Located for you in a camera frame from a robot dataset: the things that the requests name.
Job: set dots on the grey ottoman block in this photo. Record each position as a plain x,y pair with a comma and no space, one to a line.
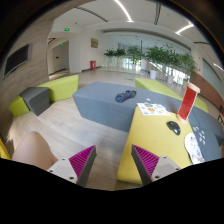
37,99

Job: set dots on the yellow-green upholstered bench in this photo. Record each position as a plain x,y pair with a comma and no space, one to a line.
152,134

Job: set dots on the yellow-green angled sofa block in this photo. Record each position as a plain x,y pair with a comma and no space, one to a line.
60,89

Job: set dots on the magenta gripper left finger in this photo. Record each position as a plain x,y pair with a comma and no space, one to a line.
75,169

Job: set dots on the black computer mouse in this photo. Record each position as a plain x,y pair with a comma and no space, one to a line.
172,125

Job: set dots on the potted green plant centre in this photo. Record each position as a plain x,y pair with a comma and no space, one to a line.
135,54

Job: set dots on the colourful printed leaflet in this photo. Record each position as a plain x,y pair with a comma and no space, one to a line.
149,109

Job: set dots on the potted green plant right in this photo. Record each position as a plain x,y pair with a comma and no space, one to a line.
171,60

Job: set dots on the white round patterned pad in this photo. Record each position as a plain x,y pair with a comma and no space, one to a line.
193,149

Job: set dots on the far yellow-green bench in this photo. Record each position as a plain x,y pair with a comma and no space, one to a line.
155,86

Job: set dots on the potted green plant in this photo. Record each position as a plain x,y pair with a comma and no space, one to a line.
117,54
135,54
171,60

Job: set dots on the red fire extinguisher box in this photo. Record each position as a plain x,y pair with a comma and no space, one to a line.
92,65

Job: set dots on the potted green plant left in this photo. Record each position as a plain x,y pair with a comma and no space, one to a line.
117,54

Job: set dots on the red sign stand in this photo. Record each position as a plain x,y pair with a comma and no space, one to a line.
187,102

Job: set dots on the large grey upholstered bench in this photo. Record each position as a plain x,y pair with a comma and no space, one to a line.
96,102

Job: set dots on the blue folded cloth bundle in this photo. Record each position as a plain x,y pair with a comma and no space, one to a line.
121,97

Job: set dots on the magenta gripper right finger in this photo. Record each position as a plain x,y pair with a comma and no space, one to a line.
152,167

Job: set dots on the wall-mounted black television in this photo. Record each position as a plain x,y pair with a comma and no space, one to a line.
16,59

